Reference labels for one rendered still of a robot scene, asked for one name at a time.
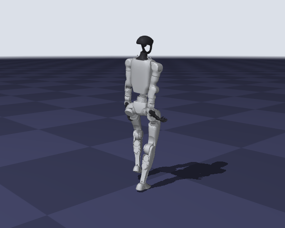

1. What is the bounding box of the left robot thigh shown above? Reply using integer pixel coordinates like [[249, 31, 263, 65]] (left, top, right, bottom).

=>
[[125, 103, 143, 140]]

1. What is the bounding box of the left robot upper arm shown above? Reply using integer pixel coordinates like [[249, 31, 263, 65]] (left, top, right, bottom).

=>
[[125, 58, 133, 87]]

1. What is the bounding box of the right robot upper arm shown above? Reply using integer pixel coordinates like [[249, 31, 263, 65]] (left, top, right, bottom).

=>
[[149, 61, 163, 94]]

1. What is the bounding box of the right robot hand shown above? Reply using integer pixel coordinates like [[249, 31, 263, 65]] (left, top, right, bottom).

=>
[[149, 110, 168, 122]]

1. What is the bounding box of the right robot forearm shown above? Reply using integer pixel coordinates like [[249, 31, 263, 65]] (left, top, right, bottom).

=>
[[146, 86, 156, 115]]

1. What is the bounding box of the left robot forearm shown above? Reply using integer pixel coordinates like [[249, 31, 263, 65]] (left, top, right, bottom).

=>
[[124, 81, 132, 104]]

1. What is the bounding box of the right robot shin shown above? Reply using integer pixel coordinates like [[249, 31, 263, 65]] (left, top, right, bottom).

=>
[[140, 145, 155, 185]]

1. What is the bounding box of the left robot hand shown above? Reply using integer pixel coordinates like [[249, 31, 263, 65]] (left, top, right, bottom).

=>
[[125, 102, 133, 121]]

